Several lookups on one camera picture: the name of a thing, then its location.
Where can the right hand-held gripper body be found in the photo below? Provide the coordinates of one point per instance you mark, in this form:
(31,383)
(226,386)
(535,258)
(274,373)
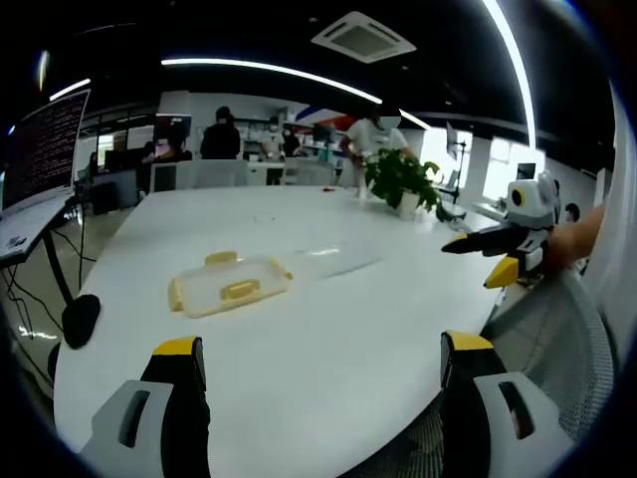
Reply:
(532,209)

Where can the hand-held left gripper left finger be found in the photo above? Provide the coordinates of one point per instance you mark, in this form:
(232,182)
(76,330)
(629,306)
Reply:
(149,423)

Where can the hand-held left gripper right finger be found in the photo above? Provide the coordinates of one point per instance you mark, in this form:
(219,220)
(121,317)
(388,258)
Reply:
(497,413)

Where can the clear container with yellow buckles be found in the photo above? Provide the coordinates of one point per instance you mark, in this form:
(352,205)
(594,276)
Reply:
(219,276)

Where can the small computer monitor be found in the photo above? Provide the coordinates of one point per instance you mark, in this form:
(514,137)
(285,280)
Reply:
(526,171)

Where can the grey mesh office chair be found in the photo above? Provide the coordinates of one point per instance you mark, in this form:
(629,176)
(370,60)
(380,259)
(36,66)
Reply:
(557,328)

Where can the person's white shirt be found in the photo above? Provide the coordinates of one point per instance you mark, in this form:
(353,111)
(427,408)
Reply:
(619,224)

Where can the potted green plant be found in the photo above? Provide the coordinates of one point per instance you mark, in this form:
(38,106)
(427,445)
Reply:
(393,174)

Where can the black chair headrest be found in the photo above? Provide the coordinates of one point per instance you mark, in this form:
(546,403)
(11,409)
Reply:
(82,321)

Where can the long ceiling light strip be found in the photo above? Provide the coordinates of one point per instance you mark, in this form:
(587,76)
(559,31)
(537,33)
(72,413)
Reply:
(517,65)
(249,66)

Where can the small red object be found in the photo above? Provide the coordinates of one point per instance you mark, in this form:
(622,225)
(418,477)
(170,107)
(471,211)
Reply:
(329,189)

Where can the white side desk black legs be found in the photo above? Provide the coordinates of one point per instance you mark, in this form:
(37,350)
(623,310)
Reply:
(25,224)

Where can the ceiling air conditioner vent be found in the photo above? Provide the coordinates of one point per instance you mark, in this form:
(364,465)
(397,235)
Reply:
(363,37)

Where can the dark computer monitor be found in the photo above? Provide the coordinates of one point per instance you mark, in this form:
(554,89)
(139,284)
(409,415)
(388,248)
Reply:
(45,144)

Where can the short ceiling light strip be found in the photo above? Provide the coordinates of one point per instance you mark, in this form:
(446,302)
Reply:
(69,89)

